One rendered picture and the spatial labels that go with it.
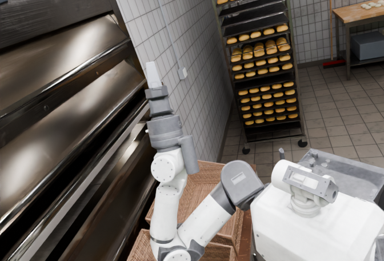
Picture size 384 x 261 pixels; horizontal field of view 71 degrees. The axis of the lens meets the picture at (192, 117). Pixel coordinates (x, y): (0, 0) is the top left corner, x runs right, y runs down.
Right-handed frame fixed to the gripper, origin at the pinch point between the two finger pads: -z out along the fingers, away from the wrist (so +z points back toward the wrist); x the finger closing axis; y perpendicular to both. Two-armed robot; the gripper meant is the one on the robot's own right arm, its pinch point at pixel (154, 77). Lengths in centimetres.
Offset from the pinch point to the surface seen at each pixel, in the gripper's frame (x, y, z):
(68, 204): -17, 36, 32
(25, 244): -3, 43, 36
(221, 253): -61, -13, 87
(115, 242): -53, 35, 64
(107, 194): -56, 35, 42
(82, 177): -24.3, 32.3, 26.1
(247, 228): -80, -32, 87
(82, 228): -39, 42, 49
